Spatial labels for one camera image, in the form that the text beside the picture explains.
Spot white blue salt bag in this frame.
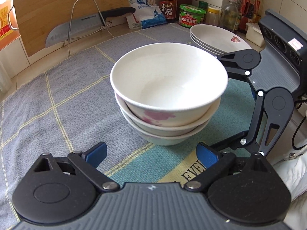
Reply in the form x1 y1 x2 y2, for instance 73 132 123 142
127 0 168 30

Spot yellow cooking wine bottle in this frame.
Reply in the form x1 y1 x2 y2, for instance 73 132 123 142
0 0 21 51

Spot green lid sauce jar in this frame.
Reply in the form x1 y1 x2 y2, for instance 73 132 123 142
179 4 207 27

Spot dark vinegar bottle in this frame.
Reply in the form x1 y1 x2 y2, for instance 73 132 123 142
160 0 178 24

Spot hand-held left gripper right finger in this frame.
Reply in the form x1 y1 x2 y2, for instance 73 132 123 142
184 142 274 193

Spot person's white clothing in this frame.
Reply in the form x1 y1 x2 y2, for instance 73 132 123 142
273 146 307 204

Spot black cable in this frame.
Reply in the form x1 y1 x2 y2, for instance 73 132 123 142
291 96 307 150

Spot yellow cap spice jar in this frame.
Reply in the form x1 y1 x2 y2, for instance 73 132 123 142
206 6 220 27

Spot white bowl pink flowers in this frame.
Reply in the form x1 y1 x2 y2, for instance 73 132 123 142
119 105 211 146
110 43 228 127
115 92 221 138

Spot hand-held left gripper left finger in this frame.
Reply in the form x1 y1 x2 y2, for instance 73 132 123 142
33 142 120 192

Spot bamboo cutting board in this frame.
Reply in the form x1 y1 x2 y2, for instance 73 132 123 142
12 0 129 66

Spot black handled kitchen knife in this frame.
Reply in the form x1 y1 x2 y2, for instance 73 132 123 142
45 7 136 48

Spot red label sauce bottle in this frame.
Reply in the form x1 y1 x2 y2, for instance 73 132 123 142
240 0 255 34

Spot red cap glass bottle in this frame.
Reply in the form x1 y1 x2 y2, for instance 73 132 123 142
219 0 239 33

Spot gold cap oil bottle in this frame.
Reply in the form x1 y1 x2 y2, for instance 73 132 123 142
253 0 263 24

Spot grey green checked cloth mat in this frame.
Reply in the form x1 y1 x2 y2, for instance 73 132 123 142
0 22 272 228

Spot metal wire rack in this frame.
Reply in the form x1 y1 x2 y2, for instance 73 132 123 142
62 0 115 57

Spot white plate fruit print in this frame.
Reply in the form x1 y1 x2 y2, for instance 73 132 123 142
190 25 251 54
192 38 216 56
190 32 217 55

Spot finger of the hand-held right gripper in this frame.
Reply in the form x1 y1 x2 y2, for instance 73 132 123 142
211 90 292 159
214 50 252 81

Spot white plastic box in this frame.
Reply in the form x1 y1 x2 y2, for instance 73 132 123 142
245 23 266 47

